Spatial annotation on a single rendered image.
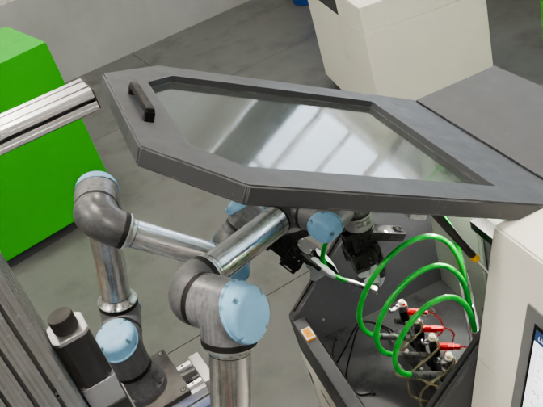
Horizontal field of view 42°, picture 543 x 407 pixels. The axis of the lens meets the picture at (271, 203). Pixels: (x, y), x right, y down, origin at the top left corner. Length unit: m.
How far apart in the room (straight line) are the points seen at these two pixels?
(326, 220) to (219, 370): 0.44
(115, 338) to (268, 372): 1.60
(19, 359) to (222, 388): 0.42
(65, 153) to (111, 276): 3.04
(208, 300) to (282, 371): 2.13
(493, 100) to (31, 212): 3.63
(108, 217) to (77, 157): 3.27
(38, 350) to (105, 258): 0.52
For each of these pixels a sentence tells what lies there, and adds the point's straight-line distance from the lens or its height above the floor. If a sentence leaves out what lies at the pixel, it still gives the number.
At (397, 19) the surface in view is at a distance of 4.71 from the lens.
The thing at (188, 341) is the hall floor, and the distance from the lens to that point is 3.86.
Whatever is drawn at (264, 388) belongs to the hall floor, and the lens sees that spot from 3.46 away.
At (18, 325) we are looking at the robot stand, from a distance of 1.51.
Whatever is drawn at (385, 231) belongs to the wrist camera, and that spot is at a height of 1.38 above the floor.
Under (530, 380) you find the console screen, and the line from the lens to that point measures 1.58.
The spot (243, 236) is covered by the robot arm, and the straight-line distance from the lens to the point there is 1.61.
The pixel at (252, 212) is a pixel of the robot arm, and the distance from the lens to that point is 1.97.
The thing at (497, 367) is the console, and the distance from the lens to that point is 1.67.
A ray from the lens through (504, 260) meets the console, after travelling 1.53.
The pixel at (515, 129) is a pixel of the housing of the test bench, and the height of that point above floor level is 1.50.
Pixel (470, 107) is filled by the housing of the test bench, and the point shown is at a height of 1.50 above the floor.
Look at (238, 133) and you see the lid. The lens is 1.50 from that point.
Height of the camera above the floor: 2.49
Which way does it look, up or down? 32 degrees down
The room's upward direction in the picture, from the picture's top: 18 degrees counter-clockwise
